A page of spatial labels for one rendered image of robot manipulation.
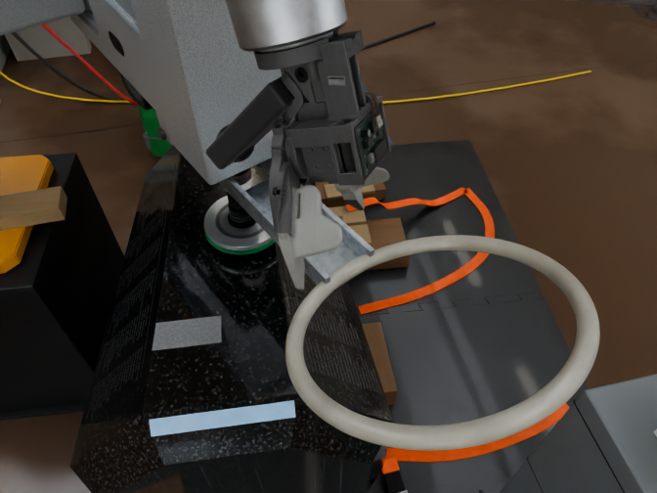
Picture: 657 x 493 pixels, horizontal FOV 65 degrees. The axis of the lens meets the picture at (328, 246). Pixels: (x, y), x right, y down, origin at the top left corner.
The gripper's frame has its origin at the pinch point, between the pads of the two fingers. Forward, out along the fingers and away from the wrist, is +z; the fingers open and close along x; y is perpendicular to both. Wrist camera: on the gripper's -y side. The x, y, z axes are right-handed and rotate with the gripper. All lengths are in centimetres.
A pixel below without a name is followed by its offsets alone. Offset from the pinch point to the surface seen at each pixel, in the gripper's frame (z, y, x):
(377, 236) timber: 94, -69, 151
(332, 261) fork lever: 29, -24, 37
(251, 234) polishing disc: 34, -58, 55
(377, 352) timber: 110, -50, 93
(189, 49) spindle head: -16, -41, 36
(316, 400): 28.1, -10.3, 2.5
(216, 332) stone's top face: 46, -57, 30
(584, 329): 27.7, 22.8, 23.3
